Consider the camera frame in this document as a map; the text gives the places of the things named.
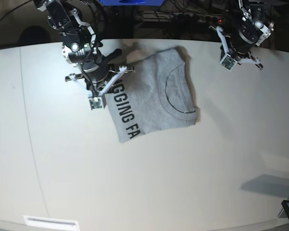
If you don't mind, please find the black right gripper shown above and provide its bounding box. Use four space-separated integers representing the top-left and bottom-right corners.
80 60 112 90

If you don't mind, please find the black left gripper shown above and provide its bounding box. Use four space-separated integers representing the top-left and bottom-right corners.
231 23 259 54

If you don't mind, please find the grey T-shirt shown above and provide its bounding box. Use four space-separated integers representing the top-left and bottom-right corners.
105 48 197 143

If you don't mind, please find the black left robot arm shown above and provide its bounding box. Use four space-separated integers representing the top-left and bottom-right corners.
231 0 275 55

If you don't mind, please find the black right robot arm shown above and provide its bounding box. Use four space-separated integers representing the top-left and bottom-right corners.
34 0 109 91

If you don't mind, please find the black power strip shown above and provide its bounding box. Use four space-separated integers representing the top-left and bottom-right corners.
175 13 223 25

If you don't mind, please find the white paper strip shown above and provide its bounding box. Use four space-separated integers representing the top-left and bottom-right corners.
24 216 79 231

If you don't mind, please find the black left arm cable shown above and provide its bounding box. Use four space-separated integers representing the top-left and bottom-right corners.
102 48 123 64

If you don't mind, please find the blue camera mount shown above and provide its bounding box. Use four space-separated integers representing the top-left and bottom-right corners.
99 0 164 6

